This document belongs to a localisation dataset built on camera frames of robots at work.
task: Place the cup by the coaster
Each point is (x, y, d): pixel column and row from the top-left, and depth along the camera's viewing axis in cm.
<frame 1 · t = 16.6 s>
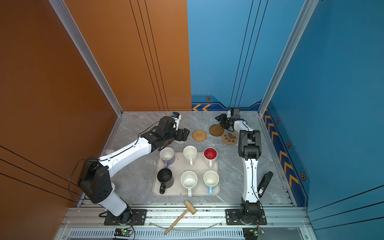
left hand: (184, 129, 85), fingers open
right hand: (216, 119, 112), fingers open
beige serving tray: (181, 165, 95), on the table
purple mug white inside: (167, 155, 94), point 4 cm above the table
white mug: (190, 153, 95), point 4 cm above the table
white mug red inside: (210, 154, 95), point 3 cm above the table
black mug: (165, 177, 87), point 2 cm above the table
white speckled mug: (189, 182, 86), on the table
light blue mug: (211, 178, 86), point 2 cm above the table
rattan round coaster: (199, 135, 107), on the table
dark wooden round coaster: (216, 130, 111), on the table
paw shaped cork coaster: (230, 138, 105), on the table
black handheld device: (264, 183, 86), on the table

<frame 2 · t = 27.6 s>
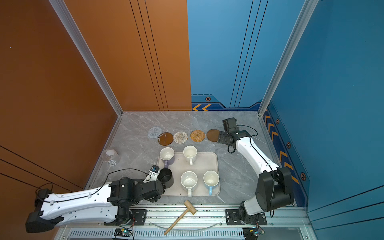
left hand: (157, 188, 73), fingers open
right hand: (224, 138, 88), fingers open
dark wooden round coaster: (212, 135, 111), on the table
blue-grey woven coaster: (154, 132, 110), on the table
brown worn round coaster: (165, 138, 105), point 2 cm above the table
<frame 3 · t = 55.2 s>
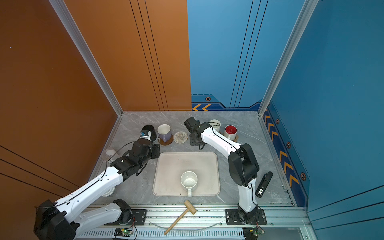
left hand: (157, 144, 81), fingers open
right hand: (195, 141, 91), fingers closed
purple mug white inside: (164, 131, 105), point 5 cm above the table
white mug: (216, 121, 101), point 12 cm above the table
black mug: (149, 127, 101), point 9 cm above the table
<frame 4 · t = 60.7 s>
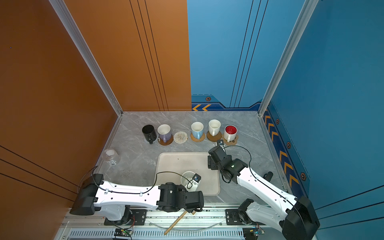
left hand: (194, 198, 71), fingers open
right hand: (213, 159, 82), fingers open
